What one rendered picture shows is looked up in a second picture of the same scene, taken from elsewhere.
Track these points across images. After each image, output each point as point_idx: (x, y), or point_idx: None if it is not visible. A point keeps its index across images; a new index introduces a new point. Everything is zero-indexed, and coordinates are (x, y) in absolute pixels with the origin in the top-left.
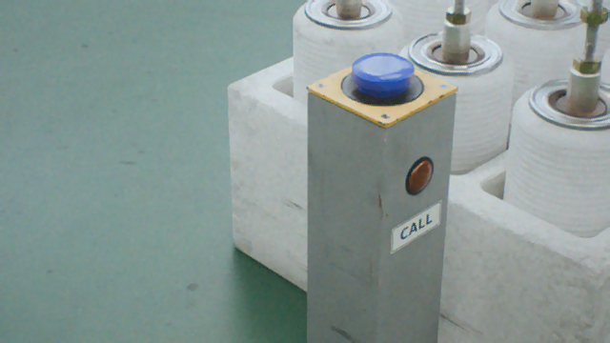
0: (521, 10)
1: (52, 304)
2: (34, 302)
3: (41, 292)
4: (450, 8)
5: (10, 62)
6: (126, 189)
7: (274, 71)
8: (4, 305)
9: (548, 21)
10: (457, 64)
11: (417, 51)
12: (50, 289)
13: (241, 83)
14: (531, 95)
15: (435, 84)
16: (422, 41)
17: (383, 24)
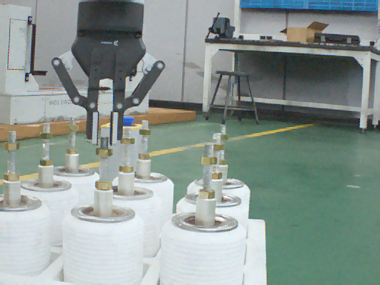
0: (137, 191)
1: (278, 282)
2: (285, 280)
3: (289, 283)
4: (148, 154)
5: None
6: None
7: (257, 225)
8: (292, 277)
9: (116, 187)
10: (136, 175)
11: (159, 175)
12: (288, 284)
13: (259, 220)
14: (92, 169)
15: (108, 125)
16: (162, 177)
17: (194, 182)
